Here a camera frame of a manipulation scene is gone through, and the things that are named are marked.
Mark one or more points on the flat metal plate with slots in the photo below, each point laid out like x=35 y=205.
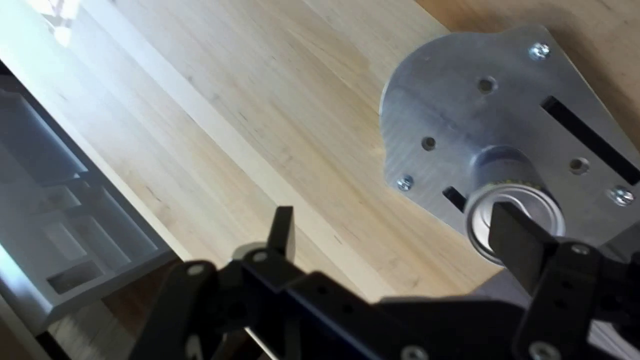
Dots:
x=460 y=107

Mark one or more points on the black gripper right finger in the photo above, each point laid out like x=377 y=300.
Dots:
x=527 y=247

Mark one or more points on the grey storage bin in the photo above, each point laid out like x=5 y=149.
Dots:
x=60 y=220

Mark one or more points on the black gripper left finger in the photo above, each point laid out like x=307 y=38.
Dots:
x=201 y=300

